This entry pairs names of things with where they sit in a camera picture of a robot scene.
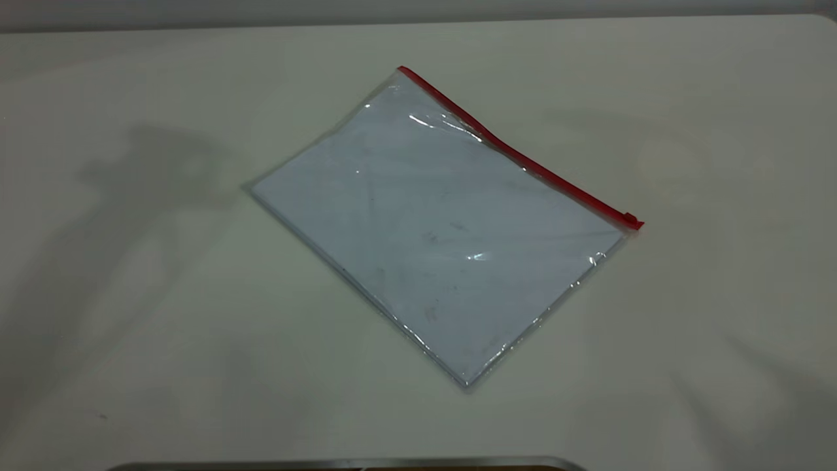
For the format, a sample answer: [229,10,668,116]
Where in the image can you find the grey metal edge strip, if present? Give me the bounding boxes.
[107,456,587,471]

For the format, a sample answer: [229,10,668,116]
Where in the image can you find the clear zip bag red zipper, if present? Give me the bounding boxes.
[245,65,645,393]

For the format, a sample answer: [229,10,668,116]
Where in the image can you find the white paper stack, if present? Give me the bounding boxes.
[251,77,626,387]

